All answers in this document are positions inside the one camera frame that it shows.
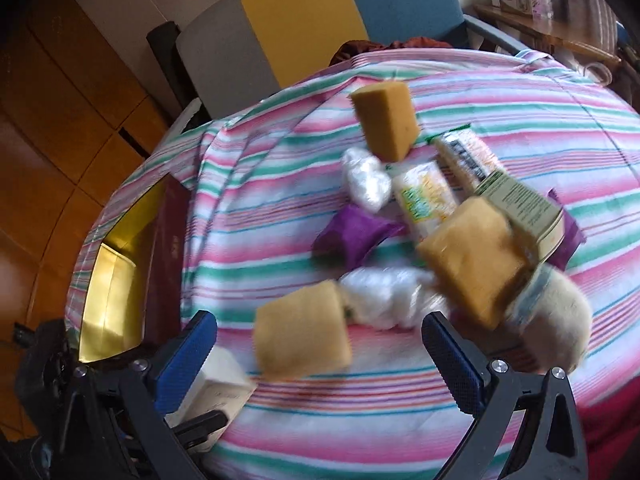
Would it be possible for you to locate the green yellow snack packet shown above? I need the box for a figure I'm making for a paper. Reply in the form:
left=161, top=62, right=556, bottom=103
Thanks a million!
left=392, top=160, right=458, bottom=243

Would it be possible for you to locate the wooden wardrobe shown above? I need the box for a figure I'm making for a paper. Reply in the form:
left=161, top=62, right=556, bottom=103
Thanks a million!
left=1, top=0, right=168, bottom=440

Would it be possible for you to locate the green white carton box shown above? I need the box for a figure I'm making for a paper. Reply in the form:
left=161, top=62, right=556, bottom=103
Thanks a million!
left=475, top=170, right=564, bottom=263

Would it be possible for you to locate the dark red cloth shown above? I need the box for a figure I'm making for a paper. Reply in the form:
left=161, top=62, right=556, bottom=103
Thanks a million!
left=329, top=36, right=452, bottom=66

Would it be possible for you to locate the gold storage box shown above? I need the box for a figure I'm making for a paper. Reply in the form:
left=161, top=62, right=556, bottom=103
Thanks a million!
left=78, top=174, right=191, bottom=363

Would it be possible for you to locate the wooden side table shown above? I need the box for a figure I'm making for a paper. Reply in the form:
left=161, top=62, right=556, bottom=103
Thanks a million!
left=473, top=4, right=622, bottom=68

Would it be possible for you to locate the yellow sponge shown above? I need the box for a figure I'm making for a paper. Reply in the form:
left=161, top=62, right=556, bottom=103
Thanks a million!
left=253, top=280, right=352, bottom=382
left=416, top=196, right=530, bottom=330
left=349, top=80, right=420, bottom=162

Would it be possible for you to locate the red blanket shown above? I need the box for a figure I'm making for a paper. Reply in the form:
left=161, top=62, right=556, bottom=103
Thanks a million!
left=579, top=379, right=639, bottom=479

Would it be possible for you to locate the striped bed sheet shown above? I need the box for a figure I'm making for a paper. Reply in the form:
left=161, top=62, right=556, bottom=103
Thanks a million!
left=65, top=49, right=639, bottom=479

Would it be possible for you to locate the clear cracker pack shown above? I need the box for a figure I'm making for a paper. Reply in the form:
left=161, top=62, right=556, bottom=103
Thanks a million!
left=432, top=125, right=506, bottom=194

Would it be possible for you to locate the pink striped curtain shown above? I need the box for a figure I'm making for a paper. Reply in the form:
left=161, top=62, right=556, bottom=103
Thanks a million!
left=552, top=0, right=617, bottom=54

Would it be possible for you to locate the purple snack packet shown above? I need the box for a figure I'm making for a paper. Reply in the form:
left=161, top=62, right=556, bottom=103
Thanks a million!
left=312, top=204, right=405, bottom=271
left=547, top=188, right=587, bottom=271

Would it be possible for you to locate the grey yellow blue headboard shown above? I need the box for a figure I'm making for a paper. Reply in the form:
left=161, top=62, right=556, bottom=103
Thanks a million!
left=177, top=0, right=469, bottom=118

